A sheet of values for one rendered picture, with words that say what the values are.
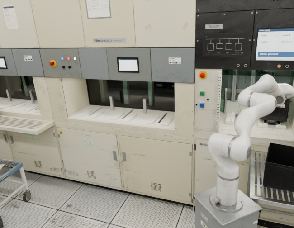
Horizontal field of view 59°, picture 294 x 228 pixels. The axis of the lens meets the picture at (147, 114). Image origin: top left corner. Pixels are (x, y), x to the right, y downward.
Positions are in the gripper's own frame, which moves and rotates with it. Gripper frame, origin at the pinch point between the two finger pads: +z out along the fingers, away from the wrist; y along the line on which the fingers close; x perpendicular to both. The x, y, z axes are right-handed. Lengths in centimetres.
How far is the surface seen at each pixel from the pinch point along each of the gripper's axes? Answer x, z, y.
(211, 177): -76, -30, -45
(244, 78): -7, 60, -25
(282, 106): -12.4, -10.3, 5.5
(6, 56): 30, -28, -256
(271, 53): 32.8, -30.0, -8.6
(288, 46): 37.3, -30.0, 1.6
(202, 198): -43, -101, -42
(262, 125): -29.7, -10.3, -7.1
